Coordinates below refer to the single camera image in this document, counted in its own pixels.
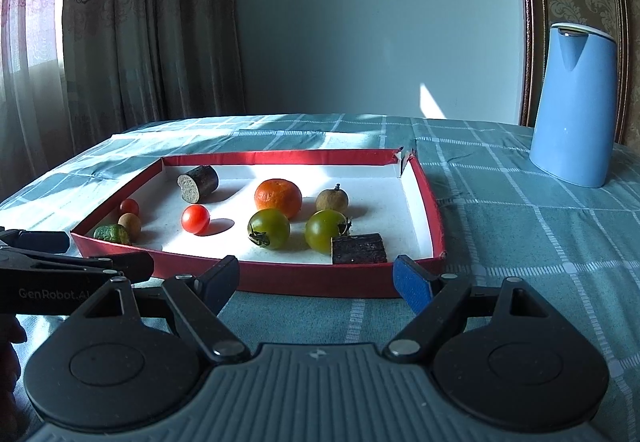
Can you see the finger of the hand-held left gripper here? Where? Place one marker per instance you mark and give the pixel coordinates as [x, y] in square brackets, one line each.
[45, 242]
[135, 266]

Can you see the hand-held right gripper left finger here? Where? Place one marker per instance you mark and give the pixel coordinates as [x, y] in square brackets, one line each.
[220, 282]

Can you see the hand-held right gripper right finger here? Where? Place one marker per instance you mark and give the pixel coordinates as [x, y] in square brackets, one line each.
[412, 284]

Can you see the red shallow cardboard box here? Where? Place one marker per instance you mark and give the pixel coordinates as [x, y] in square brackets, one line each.
[300, 282]

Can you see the orange tangerine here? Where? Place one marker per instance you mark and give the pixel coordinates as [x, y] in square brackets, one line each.
[277, 197]

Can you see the brown longan with stem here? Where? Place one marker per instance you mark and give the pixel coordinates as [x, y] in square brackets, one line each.
[331, 201]

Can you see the person's left hand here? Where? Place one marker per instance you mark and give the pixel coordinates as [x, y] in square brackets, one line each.
[9, 342]

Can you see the green vegetable chunk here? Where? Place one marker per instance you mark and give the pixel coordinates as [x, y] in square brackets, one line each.
[111, 234]

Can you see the smooth tan longan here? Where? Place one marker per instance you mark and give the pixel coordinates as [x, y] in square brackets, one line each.
[130, 224]

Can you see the small red cherry tomato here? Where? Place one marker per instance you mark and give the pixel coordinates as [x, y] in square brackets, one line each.
[129, 207]

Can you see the dark brown cake block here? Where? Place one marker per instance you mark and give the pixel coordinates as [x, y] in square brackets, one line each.
[360, 249]

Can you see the large red cherry tomato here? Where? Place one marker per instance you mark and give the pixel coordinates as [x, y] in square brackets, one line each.
[195, 218]

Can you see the green tomato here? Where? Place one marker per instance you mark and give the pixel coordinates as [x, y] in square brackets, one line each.
[270, 227]
[322, 229]

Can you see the teal checkered tablecloth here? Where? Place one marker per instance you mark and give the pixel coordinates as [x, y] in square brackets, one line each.
[500, 247]

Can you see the white sheer curtain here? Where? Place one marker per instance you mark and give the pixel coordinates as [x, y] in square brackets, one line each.
[30, 46]

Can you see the blue electric kettle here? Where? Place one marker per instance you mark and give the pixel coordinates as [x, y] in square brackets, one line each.
[570, 121]

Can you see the brown patterned curtain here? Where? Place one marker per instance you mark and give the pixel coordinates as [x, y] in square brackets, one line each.
[150, 21]

